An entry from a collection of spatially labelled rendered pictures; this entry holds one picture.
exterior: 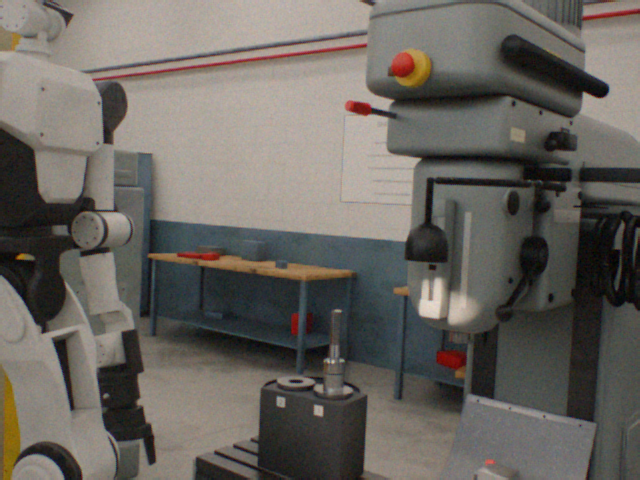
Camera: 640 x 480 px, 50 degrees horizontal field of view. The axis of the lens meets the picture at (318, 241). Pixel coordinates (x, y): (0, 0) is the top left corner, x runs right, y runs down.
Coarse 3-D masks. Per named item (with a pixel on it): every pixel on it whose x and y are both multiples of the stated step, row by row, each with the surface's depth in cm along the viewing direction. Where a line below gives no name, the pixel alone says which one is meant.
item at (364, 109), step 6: (348, 102) 116; (354, 102) 116; (360, 102) 118; (348, 108) 116; (354, 108) 116; (360, 108) 117; (366, 108) 119; (372, 108) 121; (360, 114) 119; (366, 114) 120; (372, 114) 122; (378, 114) 123; (384, 114) 124; (390, 114) 125; (396, 114) 127
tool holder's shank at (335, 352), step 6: (336, 312) 154; (342, 312) 155; (336, 318) 154; (336, 324) 154; (336, 330) 154; (330, 336) 156; (336, 336) 154; (330, 342) 155; (336, 342) 155; (330, 348) 155; (336, 348) 155; (330, 354) 155; (336, 354) 154; (336, 360) 155
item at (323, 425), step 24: (288, 384) 158; (312, 384) 160; (264, 408) 159; (288, 408) 156; (312, 408) 152; (336, 408) 149; (360, 408) 155; (264, 432) 159; (288, 432) 156; (312, 432) 152; (336, 432) 149; (360, 432) 156; (264, 456) 159; (288, 456) 156; (312, 456) 153; (336, 456) 149; (360, 456) 157
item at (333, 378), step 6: (324, 366) 155; (330, 366) 154; (342, 366) 155; (324, 372) 155; (330, 372) 154; (336, 372) 154; (342, 372) 155; (324, 378) 155; (330, 378) 154; (336, 378) 154; (342, 378) 155; (324, 384) 155; (330, 384) 154; (336, 384) 154; (342, 384) 155; (330, 390) 154; (336, 390) 154; (342, 390) 155
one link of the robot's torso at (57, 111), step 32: (0, 64) 115; (32, 64) 119; (0, 96) 115; (32, 96) 117; (64, 96) 124; (96, 96) 133; (0, 128) 117; (32, 128) 117; (64, 128) 125; (96, 128) 134; (0, 160) 118; (32, 160) 120; (64, 160) 127; (0, 192) 119; (32, 192) 121; (64, 192) 128; (0, 224) 123; (32, 224) 126; (64, 224) 135
